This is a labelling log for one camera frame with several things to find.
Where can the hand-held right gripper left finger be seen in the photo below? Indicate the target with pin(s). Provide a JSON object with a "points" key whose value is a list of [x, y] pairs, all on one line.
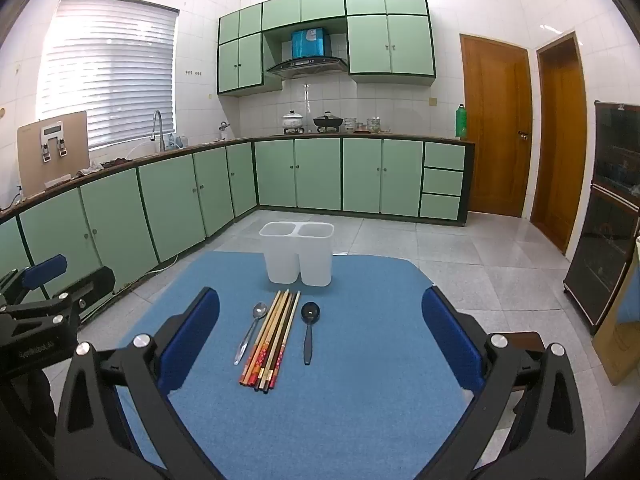
{"points": [[192, 340]]}

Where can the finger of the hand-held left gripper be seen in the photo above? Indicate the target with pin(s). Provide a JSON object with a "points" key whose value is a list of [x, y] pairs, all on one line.
{"points": [[45, 267], [95, 282]]}

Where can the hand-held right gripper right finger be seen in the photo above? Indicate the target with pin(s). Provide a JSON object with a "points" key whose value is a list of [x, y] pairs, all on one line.
{"points": [[450, 340]]}

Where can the metal spoon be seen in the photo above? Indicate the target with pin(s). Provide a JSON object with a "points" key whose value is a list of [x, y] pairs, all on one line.
{"points": [[259, 311]]}

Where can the bundle of mixed chopsticks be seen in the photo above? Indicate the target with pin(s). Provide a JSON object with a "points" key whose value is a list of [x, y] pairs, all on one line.
{"points": [[272, 335]]}

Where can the black spoon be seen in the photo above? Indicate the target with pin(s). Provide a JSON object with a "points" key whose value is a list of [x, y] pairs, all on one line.
{"points": [[307, 345]]}

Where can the white two-compartment utensil holder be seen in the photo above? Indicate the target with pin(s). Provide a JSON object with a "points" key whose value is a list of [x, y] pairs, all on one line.
{"points": [[315, 260]]}

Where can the blue table cloth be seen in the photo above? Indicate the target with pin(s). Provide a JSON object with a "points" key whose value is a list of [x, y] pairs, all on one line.
{"points": [[350, 410]]}

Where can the brown cardboard board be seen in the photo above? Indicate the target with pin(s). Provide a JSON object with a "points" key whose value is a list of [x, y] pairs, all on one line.
{"points": [[75, 140]]}

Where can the chrome kitchen faucet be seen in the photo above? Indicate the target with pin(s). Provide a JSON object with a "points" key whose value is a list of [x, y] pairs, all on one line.
{"points": [[157, 125]]}

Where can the black glass-front cabinet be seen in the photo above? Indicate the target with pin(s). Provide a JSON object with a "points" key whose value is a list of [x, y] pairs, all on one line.
{"points": [[605, 240]]}

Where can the white window blinds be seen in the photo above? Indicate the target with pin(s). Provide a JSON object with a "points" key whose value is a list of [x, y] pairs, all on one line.
{"points": [[110, 70]]}

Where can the green base cabinets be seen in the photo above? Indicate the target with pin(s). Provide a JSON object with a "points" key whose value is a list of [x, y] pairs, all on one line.
{"points": [[320, 175]]}

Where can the green bottle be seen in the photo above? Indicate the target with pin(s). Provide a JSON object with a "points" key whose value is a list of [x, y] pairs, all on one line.
{"points": [[461, 122]]}

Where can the wooden door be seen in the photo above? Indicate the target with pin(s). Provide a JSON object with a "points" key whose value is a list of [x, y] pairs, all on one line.
{"points": [[495, 125], [560, 145]]}

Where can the glass jar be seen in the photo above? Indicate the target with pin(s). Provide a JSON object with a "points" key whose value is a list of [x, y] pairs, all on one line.
{"points": [[350, 125], [374, 125]]}

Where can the white cooking pot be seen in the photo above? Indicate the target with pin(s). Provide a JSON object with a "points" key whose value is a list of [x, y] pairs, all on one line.
{"points": [[292, 121]]}

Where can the black wok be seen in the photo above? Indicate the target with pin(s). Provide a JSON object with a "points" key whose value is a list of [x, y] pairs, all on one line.
{"points": [[328, 121]]}

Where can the black range hood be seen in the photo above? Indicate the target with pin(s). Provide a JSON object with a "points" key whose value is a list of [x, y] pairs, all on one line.
{"points": [[307, 65]]}

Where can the white wall-mount device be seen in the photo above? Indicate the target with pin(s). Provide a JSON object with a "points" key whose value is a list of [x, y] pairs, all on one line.
{"points": [[52, 132]]}

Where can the green wall cabinets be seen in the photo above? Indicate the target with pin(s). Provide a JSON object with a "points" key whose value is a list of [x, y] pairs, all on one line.
{"points": [[390, 45]]}

